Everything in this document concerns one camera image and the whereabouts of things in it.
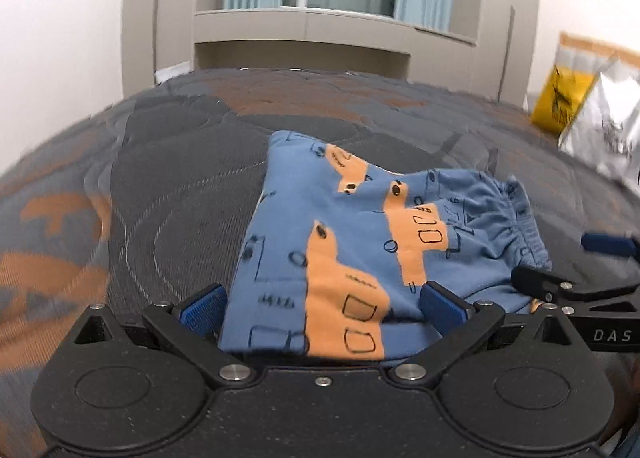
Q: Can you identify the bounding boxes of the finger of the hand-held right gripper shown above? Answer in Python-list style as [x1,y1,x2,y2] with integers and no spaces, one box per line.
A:
[581,232,640,257]
[511,265,640,313]

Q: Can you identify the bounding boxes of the beige built-in cabinet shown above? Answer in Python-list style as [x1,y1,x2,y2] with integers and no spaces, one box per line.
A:
[122,0,544,102]

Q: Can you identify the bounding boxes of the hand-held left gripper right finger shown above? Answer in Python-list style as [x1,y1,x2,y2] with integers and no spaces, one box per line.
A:
[389,282,576,386]

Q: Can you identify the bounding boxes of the grey and orange bedspread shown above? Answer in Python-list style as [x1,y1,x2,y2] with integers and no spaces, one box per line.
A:
[0,67,640,458]

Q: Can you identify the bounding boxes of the blue pants with orange print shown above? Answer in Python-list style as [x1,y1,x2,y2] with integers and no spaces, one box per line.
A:
[220,131,554,362]

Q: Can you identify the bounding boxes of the white headboard with wooden trim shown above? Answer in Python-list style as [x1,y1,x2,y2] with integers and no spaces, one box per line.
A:
[556,30,640,70]

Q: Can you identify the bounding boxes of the silver plastic bag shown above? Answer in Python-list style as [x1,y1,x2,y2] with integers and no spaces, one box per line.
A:
[557,52,640,189]

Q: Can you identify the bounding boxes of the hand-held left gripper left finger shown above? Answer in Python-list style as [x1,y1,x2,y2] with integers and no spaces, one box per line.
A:
[75,283,256,389]

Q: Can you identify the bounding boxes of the yellow plastic bag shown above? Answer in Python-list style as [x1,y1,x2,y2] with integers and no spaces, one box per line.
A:
[530,65,599,135]

